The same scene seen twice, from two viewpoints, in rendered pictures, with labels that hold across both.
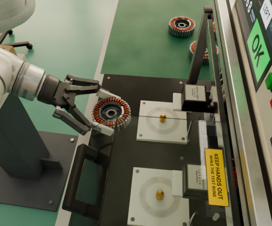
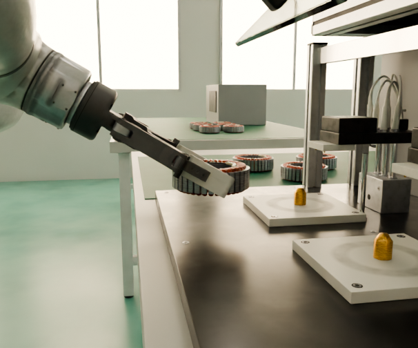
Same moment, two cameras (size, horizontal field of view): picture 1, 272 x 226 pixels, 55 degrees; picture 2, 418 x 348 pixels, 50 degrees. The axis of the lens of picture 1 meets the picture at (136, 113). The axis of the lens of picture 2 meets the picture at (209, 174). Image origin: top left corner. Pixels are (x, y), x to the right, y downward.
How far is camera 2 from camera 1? 0.57 m
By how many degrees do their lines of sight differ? 45
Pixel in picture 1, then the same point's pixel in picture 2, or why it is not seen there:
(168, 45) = not seen: hidden behind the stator
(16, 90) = (43, 79)
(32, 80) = (76, 68)
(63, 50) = (1, 325)
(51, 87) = (107, 90)
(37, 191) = not seen: outside the picture
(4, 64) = not seen: hidden behind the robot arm
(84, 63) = (48, 337)
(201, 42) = (315, 99)
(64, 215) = (165, 336)
